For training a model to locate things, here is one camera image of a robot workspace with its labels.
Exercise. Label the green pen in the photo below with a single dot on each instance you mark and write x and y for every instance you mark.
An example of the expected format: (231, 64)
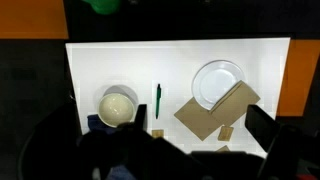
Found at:
(158, 100)

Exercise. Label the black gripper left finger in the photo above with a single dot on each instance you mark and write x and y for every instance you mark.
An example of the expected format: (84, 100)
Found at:
(140, 116)

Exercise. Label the white plate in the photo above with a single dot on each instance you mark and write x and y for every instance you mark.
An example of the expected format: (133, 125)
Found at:
(213, 81)

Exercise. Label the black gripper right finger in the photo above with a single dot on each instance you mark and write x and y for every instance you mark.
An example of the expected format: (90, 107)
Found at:
(261, 128)

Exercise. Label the green plastic container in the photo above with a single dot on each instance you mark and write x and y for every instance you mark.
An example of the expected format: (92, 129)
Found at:
(103, 6)

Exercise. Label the small wooden block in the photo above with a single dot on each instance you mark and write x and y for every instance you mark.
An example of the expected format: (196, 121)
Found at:
(225, 133)
(223, 149)
(157, 133)

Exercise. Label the blue cloth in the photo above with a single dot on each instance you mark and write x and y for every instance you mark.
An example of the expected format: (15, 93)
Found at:
(96, 123)

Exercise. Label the white bowl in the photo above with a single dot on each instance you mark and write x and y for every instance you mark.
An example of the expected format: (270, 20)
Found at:
(115, 110)

